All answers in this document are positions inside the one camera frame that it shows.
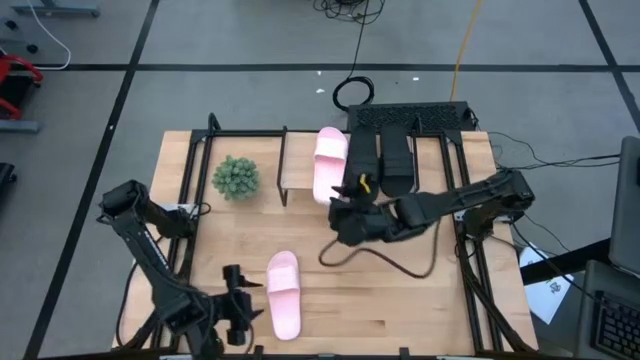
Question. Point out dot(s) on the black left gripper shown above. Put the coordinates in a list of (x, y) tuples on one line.
[(235, 305)]

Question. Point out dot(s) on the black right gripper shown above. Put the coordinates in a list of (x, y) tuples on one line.
[(360, 222)]

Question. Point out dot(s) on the pink foam slide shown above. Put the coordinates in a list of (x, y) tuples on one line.
[(284, 295), (329, 165)]

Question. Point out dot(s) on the black ribbed slide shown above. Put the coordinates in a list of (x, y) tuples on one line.
[(362, 150), (396, 160)]

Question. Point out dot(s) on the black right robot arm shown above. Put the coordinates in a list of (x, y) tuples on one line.
[(465, 200)]

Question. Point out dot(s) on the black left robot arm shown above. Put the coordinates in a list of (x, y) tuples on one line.
[(145, 240)]

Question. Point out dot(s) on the yellow gripper tag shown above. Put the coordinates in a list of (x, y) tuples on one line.
[(365, 184)]

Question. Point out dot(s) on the black table clamp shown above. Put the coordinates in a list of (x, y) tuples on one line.
[(258, 350), (405, 352)]

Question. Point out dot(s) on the black perforated computer case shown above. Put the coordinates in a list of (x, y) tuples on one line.
[(410, 116)]

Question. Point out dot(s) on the small green potted plant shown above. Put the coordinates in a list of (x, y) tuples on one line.
[(236, 177)]

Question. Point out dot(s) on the white paper sheet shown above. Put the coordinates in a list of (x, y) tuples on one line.
[(545, 292)]

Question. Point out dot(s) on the black beam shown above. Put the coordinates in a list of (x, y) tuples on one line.
[(565, 260)]

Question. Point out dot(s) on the grey stand base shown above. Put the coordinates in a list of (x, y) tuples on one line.
[(17, 126), (55, 7)]

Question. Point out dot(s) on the grey laptop with black keyboard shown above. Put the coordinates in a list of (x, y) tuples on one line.
[(615, 325)]

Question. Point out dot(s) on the red cart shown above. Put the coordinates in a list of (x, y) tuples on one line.
[(22, 62)]

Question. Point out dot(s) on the black caster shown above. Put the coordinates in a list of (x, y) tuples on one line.
[(31, 48), (10, 24)]

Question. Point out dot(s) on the wooden shelf with black frame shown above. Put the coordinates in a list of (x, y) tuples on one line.
[(299, 165)]

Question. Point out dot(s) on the silver metal bracket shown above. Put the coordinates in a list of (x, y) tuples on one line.
[(184, 206), (462, 212)]

